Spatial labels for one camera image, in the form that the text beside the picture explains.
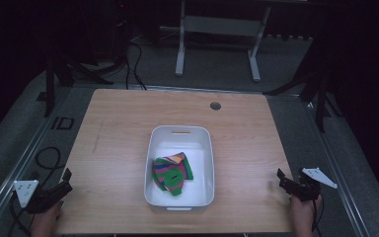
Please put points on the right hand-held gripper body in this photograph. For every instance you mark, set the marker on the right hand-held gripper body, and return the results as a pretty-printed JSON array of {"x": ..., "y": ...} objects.
[{"x": 307, "y": 187}]

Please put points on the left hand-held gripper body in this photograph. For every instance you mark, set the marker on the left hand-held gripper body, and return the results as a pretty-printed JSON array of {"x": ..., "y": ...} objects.
[{"x": 36, "y": 199}]

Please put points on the white plastic bin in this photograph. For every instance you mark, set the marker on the white plastic bin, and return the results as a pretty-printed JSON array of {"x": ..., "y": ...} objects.
[{"x": 197, "y": 158}]

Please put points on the colourful striped sock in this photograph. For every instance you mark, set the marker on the colourful striped sock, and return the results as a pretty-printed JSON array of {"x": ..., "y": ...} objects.
[{"x": 172, "y": 173}]

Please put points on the person's left hand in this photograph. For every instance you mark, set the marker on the person's left hand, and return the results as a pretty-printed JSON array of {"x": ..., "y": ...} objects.
[{"x": 46, "y": 221}]

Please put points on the person's right hand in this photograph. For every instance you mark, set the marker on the person's right hand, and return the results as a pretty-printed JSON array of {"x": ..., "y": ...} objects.
[{"x": 302, "y": 215}]

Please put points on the black stand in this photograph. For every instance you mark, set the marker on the black stand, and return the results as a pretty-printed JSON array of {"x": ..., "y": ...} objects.
[
  {"x": 320, "y": 95},
  {"x": 50, "y": 85}
]

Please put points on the round grey table grommet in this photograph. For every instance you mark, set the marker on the round grey table grommet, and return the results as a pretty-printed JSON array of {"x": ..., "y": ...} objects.
[{"x": 215, "y": 106}]

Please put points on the white metal stand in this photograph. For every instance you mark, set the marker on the white metal stand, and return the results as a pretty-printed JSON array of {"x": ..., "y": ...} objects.
[{"x": 220, "y": 25}]

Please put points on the metal floor rail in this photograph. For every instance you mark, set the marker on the metal floor rail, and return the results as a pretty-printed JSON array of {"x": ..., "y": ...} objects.
[
  {"x": 19, "y": 163},
  {"x": 337, "y": 171}
]

